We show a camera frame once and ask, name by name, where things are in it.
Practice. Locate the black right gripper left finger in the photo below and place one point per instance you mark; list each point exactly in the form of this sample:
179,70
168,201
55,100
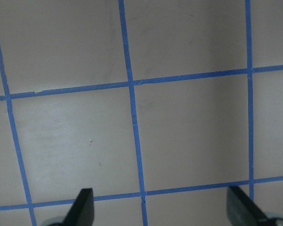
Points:
81,212

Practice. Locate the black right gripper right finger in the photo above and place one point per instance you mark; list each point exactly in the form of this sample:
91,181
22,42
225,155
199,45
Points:
241,210

